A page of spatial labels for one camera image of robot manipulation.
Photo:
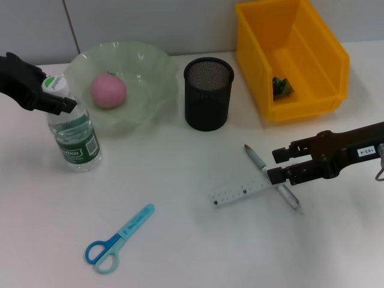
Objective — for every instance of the grey white pen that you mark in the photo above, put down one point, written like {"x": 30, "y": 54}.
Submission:
{"x": 255, "y": 157}

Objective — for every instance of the green plastic wrapper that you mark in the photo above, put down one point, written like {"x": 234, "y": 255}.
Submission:
{"x": 282, "y": 88}

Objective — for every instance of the clear plastic ruler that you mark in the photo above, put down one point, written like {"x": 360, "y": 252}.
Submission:
{"x": 234, "y": 193}

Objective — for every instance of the green glass fruit bowl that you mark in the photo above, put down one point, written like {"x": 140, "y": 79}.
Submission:
{"x": 150, "y": 78}

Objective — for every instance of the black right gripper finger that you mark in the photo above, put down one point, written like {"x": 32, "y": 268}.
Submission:
{"x": 282, "y": 154}
{"x": 277, "y": 175}

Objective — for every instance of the blue plastic scissors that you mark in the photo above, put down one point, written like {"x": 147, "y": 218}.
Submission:
{"x": 102, "y": 255}

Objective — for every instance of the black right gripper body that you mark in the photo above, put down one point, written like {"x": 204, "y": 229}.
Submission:
{"x": 345, "y": 150}

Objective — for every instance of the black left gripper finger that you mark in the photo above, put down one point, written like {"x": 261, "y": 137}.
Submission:
{"x": 57, "y": 105}

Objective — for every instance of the pink toy peach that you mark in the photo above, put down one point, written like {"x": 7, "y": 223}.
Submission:
{"x": 108, "y": 91}

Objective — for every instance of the black mesh pen cup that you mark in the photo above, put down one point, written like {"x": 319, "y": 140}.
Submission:
{"x": 207, "y": 102}

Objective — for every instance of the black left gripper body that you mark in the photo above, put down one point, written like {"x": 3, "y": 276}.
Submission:
{"x": 18, "y": 81}

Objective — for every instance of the yellow plastic bin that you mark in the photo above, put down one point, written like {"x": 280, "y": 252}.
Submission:
{"x": 315, "y": 60}

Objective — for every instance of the clear green-label water bottle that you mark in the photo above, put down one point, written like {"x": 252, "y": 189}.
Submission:
{"x": 75, "y": 141}

